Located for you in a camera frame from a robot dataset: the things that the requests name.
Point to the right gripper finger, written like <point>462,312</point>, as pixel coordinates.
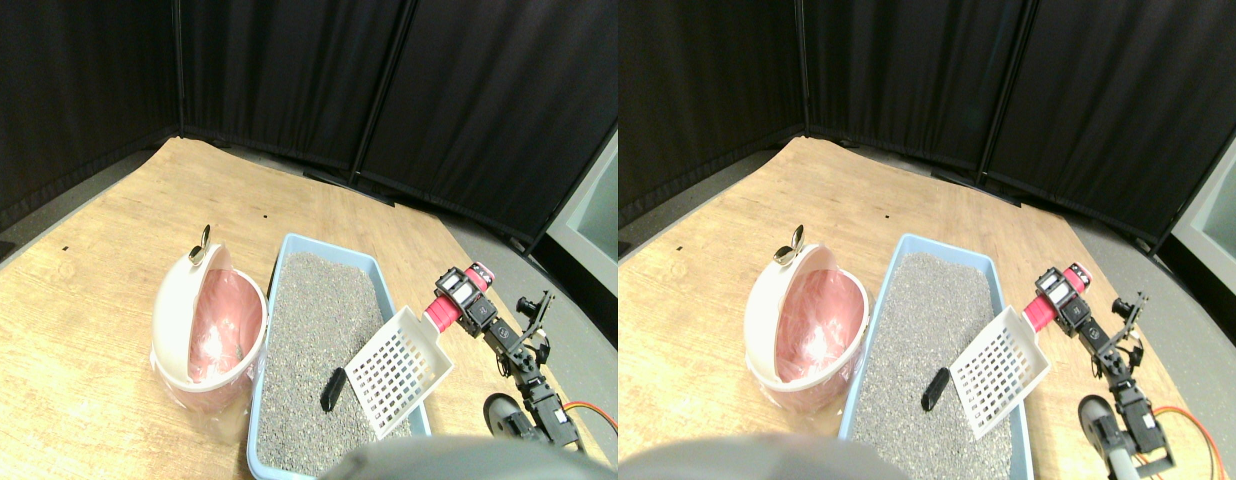
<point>1056,288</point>
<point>456,288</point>

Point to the black lump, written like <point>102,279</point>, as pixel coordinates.
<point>936,390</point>
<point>333,390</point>

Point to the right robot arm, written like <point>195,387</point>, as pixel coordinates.
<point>538,395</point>
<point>1128,395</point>

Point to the curtain stand foot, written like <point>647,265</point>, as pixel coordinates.
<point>348,186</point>
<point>975,186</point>

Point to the white shelf unit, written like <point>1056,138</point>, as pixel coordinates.
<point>593,215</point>
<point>1223,210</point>

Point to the blue litter tray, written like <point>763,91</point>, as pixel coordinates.
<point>903,330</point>
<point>308,330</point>

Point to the white bin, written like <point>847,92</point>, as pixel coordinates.
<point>788,320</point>
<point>193,320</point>

